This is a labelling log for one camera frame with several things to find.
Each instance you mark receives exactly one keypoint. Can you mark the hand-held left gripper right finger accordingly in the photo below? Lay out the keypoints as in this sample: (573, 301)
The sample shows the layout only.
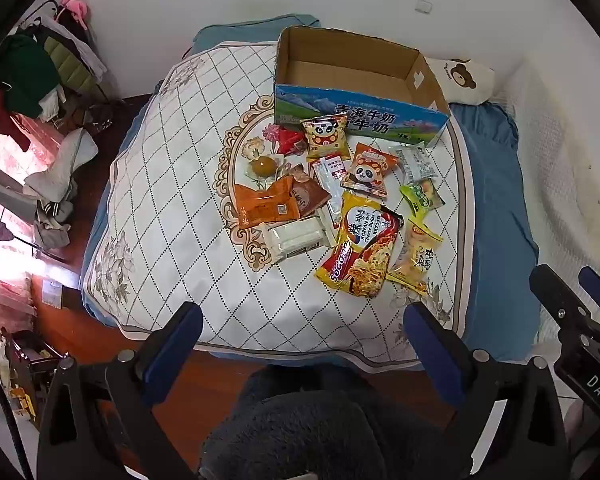
(430, 345)

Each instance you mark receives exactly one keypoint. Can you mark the orange panda snack packet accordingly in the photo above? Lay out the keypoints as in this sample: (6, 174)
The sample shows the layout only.
(370, 170)

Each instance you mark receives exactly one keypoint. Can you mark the olive padded jacket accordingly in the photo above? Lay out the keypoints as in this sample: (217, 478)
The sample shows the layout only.
(70, 65)

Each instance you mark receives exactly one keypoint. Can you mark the pink plush toy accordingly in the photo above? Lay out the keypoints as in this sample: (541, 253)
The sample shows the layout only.
(75, 7)

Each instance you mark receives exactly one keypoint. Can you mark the white floral quilted blanket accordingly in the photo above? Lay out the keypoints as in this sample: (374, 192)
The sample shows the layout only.
(170, 210)

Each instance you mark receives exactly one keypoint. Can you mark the white wall switch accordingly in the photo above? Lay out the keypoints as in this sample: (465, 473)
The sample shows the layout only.
(424, 6)

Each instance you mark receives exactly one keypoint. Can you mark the printed blue cardboard box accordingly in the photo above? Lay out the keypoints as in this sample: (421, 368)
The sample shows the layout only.
(330, 77)

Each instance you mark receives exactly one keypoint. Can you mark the dark shelf with yellow things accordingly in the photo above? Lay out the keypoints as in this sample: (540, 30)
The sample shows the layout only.
(27, 375)

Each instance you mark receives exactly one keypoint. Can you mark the brown snack packet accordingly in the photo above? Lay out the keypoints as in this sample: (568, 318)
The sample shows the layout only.
(305, 192)

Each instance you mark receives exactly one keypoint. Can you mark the bear print pillow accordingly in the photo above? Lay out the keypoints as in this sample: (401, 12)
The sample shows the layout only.
(462, 80)

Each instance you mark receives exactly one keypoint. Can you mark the red snack packet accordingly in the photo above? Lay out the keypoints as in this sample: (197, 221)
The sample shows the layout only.
(289, 141)

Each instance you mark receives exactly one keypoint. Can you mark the clear white wafer packet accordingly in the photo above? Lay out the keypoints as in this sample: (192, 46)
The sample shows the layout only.
(295, 240)

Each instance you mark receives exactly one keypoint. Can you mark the green snack packet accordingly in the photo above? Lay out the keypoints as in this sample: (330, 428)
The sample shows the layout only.
(422, 196)

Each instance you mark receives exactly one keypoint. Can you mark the amber round jelly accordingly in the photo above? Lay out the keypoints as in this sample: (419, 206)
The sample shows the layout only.
(262, 166)

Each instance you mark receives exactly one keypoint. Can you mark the yellow panda snack packet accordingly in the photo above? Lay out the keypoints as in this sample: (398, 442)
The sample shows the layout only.
(325, 137)

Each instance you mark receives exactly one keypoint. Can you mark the yellow instant noodle packet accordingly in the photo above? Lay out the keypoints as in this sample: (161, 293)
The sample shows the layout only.
(362, 250)

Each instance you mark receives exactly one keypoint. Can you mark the white grey garment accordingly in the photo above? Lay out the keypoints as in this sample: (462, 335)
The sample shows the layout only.
(65, 160)

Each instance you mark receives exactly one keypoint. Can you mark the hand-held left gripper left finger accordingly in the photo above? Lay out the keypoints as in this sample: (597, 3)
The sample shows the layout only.
(180, 340)

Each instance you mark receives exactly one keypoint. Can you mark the dark green garment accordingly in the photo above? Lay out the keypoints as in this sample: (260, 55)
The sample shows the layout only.
(22, 75)

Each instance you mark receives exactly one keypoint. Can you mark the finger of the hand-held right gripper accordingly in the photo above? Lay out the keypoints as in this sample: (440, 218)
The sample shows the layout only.
(555, 292)
(597, 287)

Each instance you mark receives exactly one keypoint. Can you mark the clear printed white packet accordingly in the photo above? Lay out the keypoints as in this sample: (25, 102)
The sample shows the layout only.
(414, 161)

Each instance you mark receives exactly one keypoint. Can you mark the blue bedsheet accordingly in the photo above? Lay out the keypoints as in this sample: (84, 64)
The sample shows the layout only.
(495, 185)

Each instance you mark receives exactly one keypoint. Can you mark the person's dark fluffy trousers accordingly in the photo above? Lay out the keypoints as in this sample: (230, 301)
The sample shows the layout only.
(305, 430)

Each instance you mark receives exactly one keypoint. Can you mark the yellow cake packet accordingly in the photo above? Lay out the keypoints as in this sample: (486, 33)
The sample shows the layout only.
(414, 255)

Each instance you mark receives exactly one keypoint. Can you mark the white red-label stick packet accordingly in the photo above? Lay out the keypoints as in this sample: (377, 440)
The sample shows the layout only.
(330, 172)

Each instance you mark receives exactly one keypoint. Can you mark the dark striped garment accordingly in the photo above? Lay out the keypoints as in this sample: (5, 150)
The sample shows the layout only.
(55, 220)

